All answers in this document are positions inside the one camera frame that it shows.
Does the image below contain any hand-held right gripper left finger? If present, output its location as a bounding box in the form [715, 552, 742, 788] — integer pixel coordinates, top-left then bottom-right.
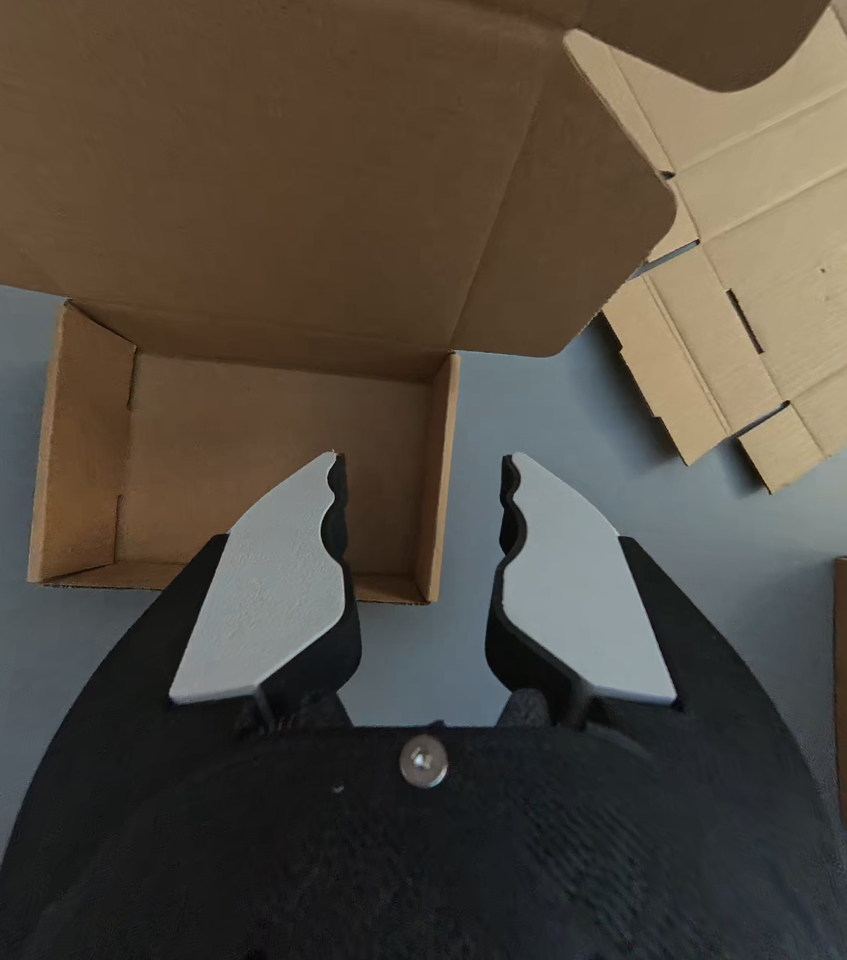
[167, 450, 363, 727]

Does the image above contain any flat brown cardboard blank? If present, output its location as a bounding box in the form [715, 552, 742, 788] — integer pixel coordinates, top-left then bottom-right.
[564, 7, 847, 495]

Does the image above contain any brown cardboard mailer box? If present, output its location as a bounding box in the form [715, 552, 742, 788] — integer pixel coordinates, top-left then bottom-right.
[0, 0, 831, 606]

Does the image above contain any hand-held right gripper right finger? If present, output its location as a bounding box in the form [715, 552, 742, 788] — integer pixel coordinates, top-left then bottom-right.
[483, 451, 680, 727]

